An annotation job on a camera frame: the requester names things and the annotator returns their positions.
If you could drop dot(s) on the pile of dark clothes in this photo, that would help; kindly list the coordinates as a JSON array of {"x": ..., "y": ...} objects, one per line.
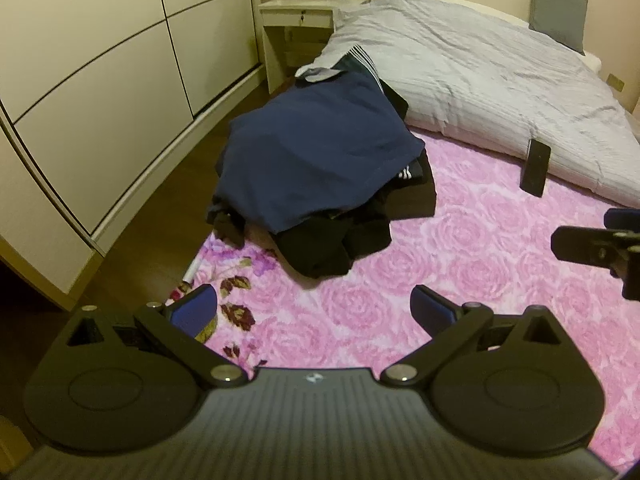
[{"x": 325, "y": 250}]

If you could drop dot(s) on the grey pillow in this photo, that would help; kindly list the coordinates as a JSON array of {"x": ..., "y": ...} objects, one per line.
[{"x": 559, "y": 10}]

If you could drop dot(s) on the grey duvet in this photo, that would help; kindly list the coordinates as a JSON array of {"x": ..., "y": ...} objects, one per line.
[{"x": 475, "y": 70}]

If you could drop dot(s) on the pink floral blanket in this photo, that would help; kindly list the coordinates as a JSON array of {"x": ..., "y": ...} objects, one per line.
[{"x": 450, "y": 260}]

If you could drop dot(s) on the white wardrobe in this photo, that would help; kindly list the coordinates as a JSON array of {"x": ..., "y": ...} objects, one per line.
[{"x": 100, "y": 85}]

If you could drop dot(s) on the black phone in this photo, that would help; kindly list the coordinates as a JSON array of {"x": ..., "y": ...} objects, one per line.
[{"x": 535, "y": 167}]

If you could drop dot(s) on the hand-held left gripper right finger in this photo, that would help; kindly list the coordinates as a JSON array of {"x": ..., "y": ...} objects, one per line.
[{"x": 429, "y": 306}]

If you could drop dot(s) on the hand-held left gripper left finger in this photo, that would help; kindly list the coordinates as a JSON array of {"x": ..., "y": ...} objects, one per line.
[{"x": 192, "y": 310}]

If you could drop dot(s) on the navy blue shirt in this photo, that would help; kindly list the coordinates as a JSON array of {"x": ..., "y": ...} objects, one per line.
[{"x": 310, "y": 150}]

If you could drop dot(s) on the wall outlet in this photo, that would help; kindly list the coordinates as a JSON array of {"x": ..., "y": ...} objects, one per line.
[{"x": 615, "y": 82}]

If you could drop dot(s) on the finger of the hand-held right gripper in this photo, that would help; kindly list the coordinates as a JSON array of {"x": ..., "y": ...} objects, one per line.
[
  {"x": 620, "y": 219},
  {"x": 580, "y": 245}
]

